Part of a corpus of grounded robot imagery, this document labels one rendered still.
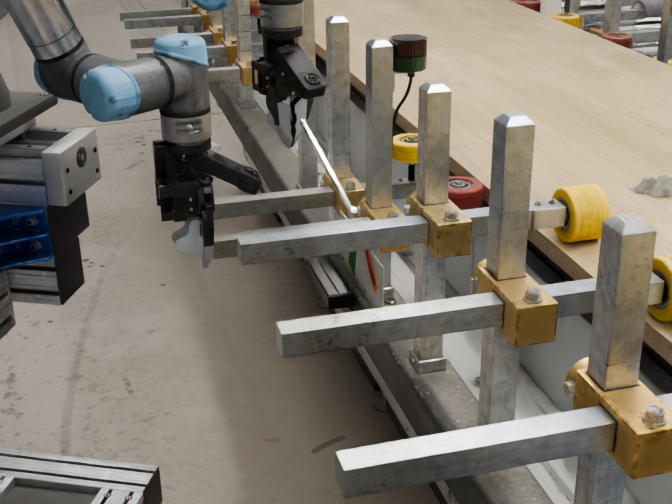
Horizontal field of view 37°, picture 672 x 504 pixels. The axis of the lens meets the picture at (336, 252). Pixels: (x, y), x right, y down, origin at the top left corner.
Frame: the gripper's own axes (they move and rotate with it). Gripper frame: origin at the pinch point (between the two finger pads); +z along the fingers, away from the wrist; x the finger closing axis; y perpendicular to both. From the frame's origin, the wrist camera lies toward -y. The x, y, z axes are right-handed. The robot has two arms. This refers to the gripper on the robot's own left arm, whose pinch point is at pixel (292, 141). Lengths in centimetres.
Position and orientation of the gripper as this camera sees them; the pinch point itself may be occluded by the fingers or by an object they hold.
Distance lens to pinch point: 178.4
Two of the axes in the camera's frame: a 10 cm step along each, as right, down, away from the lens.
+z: 0.1, 9.1, 4.1
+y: -5.7, -3.3, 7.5
